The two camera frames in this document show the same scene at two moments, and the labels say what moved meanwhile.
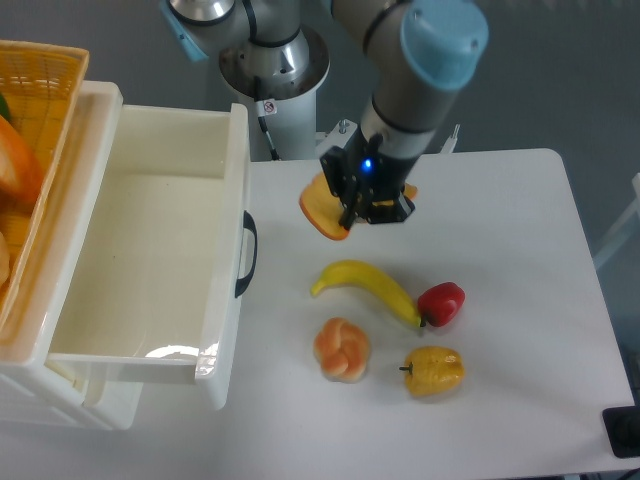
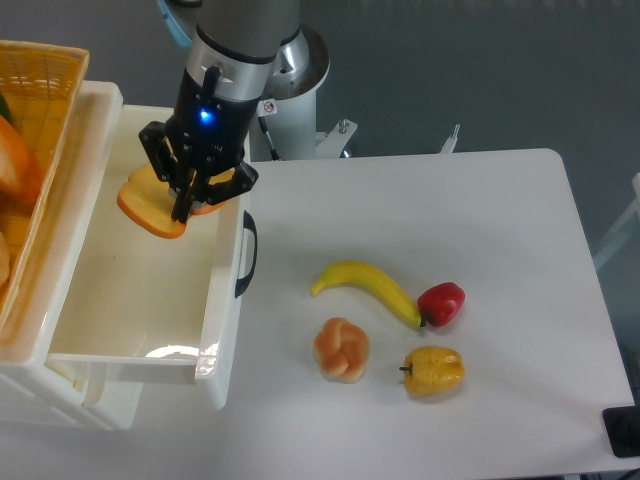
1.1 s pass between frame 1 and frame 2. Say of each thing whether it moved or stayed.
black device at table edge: stayed
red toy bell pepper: stayed
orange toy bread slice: moved
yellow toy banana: stayed
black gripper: moved
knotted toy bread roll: stayed
